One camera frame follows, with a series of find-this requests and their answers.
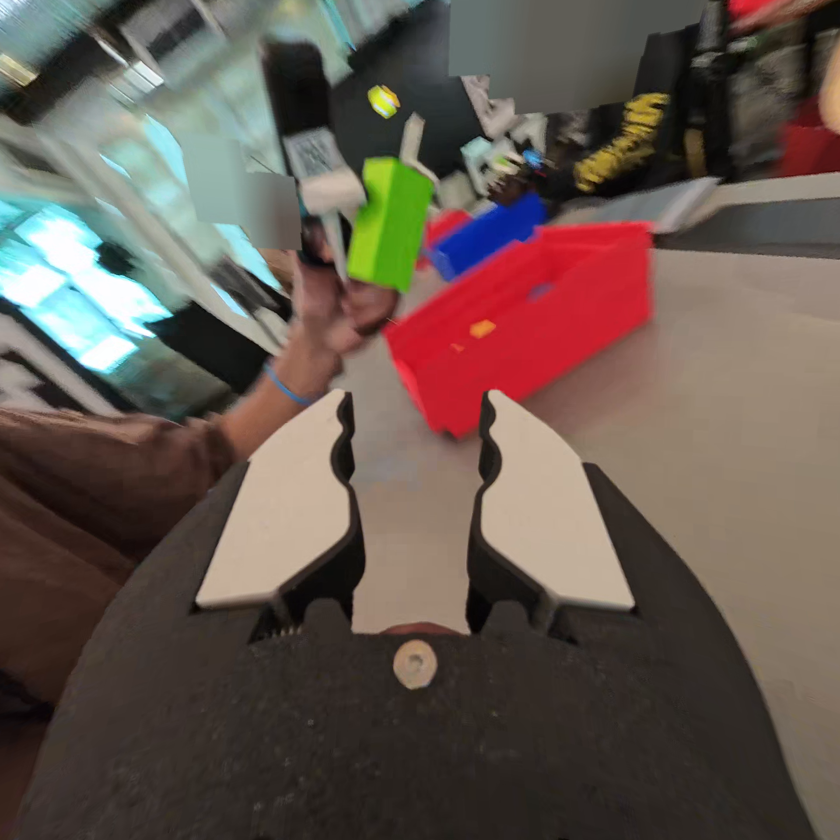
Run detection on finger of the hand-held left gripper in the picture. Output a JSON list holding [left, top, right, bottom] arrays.
[[300, 164, 368, 283], [394, 112, 441, 185]]

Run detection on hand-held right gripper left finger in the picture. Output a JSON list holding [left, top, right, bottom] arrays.
[[196, 390, 366, 620]]

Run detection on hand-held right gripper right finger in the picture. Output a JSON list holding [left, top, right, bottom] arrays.
[[466, 390, 636, 620]]

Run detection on green wooden block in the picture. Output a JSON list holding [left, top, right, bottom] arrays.
[[347, 157, 437, 292]]

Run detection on person's left forearm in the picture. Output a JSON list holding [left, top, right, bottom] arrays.
[[217, 329, 345, 460]]

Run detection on grey desk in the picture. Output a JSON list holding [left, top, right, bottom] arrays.
[[335, 171, 840, 840]]

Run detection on person's left hand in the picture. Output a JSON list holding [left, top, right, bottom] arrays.
[[292, 230, 401, 355]]

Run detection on black monitor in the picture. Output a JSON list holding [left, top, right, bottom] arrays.
[[329, 0, 487, 178]]

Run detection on small blue plastic bin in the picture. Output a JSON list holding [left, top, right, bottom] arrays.
[[427, 195, 550, 282]]

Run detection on blue wristband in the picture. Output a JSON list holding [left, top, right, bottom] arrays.
[[263, 364, 322, 409]]

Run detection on person's brown clothing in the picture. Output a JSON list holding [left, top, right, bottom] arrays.
[[0, 407, 244, 736]]

